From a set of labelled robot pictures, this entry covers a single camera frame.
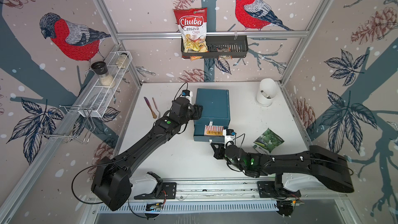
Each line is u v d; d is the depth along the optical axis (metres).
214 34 0.94
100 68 0.68
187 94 0.70
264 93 0.97
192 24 0.81
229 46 1.07
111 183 0.39
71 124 0.59
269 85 1.00
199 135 0.85
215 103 0.81
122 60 0.86
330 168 0.43
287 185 0.60
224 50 0.92
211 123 0.78
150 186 0.61
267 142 0.89
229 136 0.71
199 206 0.74
